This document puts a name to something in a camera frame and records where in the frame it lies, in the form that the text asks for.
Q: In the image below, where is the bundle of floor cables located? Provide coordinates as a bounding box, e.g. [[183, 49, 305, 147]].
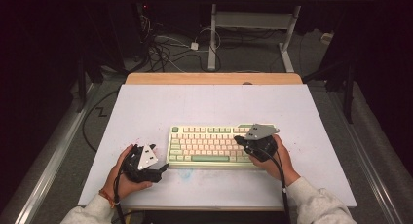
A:
[[137, 14, 225, 73]]

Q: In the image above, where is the cream pink green keyboard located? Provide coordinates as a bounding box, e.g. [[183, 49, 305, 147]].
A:
[[166, 123, 281, 170]]

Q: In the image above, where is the orange bead bracelet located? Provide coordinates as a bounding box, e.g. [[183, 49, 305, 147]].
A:
[[98, 188, 117, 208]]

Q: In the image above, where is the black stand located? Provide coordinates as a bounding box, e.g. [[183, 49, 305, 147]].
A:
[[76, 55, 105, 114], [303, 55, 356, 125]]

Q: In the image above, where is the wooden table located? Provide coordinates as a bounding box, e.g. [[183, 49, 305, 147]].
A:
[[113, 72, 319, 212]]

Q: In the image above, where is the right hand-held gripper cable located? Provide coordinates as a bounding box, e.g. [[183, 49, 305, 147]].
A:
[[259, 149, 292, 224]]

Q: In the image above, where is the person's right hand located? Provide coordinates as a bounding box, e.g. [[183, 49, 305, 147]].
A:
[[249, 134, 301, 187]]

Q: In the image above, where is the white board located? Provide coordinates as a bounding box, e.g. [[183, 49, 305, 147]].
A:
[[77, 83, 358, 208]]

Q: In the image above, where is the aluminium rail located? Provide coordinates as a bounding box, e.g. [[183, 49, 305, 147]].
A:
[[327, 87, 405, 224], [13, 82, 101, 224]]

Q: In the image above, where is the white metal desk frame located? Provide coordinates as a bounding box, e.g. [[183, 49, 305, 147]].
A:
[[196, 0, 345, 73]]

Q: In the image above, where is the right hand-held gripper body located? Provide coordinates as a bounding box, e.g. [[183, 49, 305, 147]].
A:
[[243, 124, 281, 163]]

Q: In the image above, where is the black floor cable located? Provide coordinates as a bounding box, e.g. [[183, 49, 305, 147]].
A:
[[81, 89, 120, 153]]

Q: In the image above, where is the small white box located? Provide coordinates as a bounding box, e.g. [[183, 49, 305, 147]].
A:
[[320, 32, 335, 45]]

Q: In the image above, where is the hand-held gripper cable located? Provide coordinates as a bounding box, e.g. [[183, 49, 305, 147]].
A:
[[113, 152, 129, 224], [259, 149, 292, 224]]

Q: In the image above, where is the person's left hand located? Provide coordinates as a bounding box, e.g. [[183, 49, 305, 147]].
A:
[[101, 144, 154, 202]]

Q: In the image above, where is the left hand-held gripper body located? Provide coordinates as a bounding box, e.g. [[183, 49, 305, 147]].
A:
[[122, 144, 164, 183]]

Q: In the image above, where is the left hand-held gripper cable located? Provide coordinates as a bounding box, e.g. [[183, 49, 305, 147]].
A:
[[113, 152, 129, 224]]

